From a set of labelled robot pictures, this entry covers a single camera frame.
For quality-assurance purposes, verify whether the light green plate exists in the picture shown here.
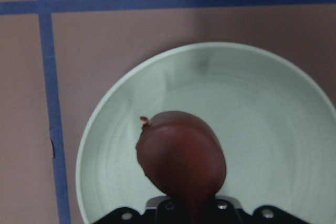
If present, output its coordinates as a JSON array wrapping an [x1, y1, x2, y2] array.
[[76, 42, 335, 223]]

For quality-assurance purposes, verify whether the brown steamed bun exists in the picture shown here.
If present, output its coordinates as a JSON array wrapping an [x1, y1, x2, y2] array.
[[136, 111, 227, 223]]

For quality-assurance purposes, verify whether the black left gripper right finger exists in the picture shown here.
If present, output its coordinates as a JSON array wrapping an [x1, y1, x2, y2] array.
[[207, 199, 242, 224]]

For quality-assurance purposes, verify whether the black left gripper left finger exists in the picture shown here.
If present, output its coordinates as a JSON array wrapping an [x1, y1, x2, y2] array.
[[154, 199, 190, 224]]

